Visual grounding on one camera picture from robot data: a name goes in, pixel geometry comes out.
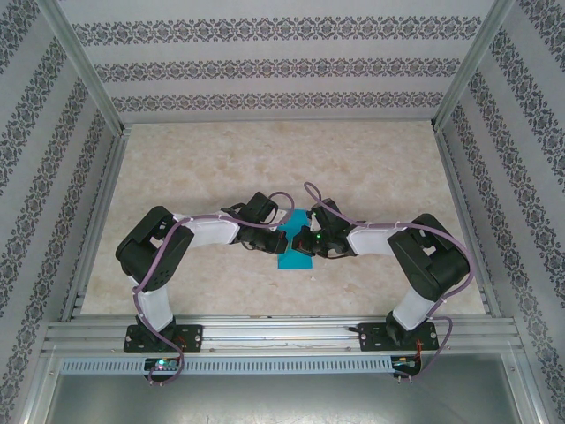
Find long aluminium mounting rail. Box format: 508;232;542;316
41;314;524;354

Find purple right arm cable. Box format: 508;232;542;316
303;182;474;385

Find aluminium table side rail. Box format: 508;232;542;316
432;123;502;317
61;125;132;322

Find thin aluminium cross rail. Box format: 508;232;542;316
118;115;438;126

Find grey slotted cable duct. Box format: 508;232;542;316
59;357;394;375

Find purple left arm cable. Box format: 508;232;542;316
132;190;296;388

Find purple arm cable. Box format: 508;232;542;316
132;190;296;388
303;182;474;385

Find blue paper sheet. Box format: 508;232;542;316
275;207;315;270

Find grey sheet metal panel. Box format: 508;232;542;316
26;352;544;424

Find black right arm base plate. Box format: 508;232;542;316
358;322;441;353

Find aluminium frame post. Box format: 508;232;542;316
430;0;516;132
37;0;133;136

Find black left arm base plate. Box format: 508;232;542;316
123;324;205;354

